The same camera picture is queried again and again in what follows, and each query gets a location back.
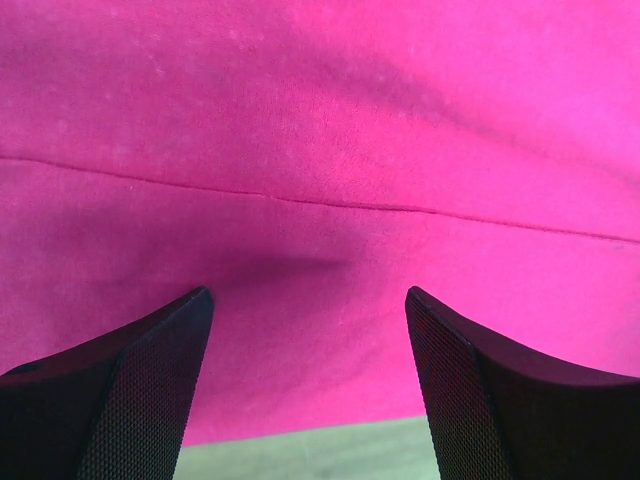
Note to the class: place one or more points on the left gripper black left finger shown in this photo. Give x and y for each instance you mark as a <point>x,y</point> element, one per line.
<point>115,407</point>

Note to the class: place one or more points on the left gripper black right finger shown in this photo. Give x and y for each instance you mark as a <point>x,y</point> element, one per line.
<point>498,409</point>

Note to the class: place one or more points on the magenta t shirt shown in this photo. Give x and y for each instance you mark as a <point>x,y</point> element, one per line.
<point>309,162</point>

